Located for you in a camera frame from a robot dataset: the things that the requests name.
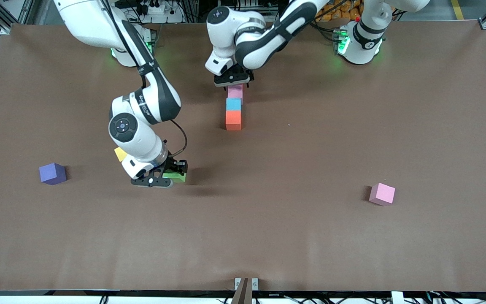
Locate white power strip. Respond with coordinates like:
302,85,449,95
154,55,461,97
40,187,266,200
140,0,184,24

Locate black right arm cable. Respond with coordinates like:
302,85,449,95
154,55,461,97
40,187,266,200
100,0,188,159

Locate orange snack packets pile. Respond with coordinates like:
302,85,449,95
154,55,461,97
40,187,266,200
317,0,364,22

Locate small metal bracket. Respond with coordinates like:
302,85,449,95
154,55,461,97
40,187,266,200
235,277,259,291

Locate orange foam block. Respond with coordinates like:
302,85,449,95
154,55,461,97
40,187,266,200
225,110,243,131

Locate green foam block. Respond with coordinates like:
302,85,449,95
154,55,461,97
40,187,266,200
162,171,187,184

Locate tan mounting bar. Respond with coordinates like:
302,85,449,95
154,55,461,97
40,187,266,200
231,277,250,304

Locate purple foam block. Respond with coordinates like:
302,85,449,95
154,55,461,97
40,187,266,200
39,163,67,186

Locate brown table cover sheet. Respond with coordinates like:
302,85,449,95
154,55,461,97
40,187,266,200
0,20,486,292

